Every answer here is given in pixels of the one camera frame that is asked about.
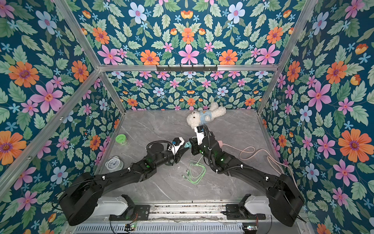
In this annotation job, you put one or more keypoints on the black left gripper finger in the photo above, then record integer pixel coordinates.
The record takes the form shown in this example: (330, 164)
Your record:
(181, 148)
(179, 154)

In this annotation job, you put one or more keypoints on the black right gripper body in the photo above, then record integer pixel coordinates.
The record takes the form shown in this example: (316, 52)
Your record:
(195, 146)

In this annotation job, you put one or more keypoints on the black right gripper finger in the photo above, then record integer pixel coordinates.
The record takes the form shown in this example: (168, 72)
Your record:
(194, 151)
(193, 141)

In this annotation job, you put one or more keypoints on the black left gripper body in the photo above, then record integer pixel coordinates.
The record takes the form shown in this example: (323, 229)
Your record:
(166, 157)

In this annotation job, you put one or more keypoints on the teal charger adapter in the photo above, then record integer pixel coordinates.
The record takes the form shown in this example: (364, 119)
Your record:
(187, 145)

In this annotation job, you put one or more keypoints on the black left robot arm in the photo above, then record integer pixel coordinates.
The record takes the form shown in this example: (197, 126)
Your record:
(79, 201)

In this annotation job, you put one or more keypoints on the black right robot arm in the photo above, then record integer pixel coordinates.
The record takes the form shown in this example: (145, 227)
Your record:
(285, 199)

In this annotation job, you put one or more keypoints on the white teddy bear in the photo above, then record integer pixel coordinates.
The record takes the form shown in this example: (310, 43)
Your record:
(201, 117)

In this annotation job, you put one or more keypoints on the white alarm clock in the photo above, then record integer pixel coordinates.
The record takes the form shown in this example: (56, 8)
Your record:
(114, 164)

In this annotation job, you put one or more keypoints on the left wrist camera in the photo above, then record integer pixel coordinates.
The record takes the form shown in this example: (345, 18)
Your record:
(177, 144)

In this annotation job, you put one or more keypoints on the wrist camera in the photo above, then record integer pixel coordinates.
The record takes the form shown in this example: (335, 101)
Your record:
(177, 144)
(200, 133)

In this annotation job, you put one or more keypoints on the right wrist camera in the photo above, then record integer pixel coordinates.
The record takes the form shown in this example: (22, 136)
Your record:
(200, 133)

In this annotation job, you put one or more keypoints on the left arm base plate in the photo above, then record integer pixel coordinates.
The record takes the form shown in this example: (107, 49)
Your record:
(133, 213)

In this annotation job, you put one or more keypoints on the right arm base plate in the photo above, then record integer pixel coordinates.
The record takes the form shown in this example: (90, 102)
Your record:
(237, 212)

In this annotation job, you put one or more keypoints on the black hook rail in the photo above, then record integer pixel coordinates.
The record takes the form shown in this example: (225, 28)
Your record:
(186, 68)

